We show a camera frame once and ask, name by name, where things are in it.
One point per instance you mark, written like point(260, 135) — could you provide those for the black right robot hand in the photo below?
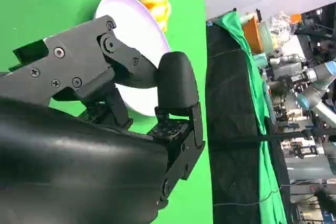
point(65, 161)

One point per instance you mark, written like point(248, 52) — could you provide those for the lilac plate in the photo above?
point(136, 30)

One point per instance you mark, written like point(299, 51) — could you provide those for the black backdrop cloth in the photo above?
point(231, 90)

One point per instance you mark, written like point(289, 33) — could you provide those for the green fabric drape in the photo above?
point(253, 64)

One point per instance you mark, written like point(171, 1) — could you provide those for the orange box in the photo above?
point(252, 35)

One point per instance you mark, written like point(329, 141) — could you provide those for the clear plastic bag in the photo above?
point(281, 23)

